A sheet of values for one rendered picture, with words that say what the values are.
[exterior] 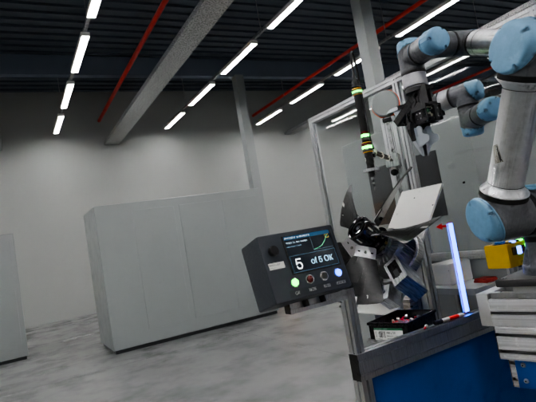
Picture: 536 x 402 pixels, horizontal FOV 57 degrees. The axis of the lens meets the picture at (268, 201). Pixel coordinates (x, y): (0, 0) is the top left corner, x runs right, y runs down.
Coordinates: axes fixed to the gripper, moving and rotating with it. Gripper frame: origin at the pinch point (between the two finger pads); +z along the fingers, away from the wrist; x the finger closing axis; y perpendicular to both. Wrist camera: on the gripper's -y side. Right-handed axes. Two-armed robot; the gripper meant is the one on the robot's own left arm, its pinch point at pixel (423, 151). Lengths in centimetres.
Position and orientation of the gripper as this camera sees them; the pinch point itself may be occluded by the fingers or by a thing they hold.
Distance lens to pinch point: 162.4
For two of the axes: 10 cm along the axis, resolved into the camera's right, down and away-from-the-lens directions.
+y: 5.0, -1.4, -8.5
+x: 8.5, -1.1, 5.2
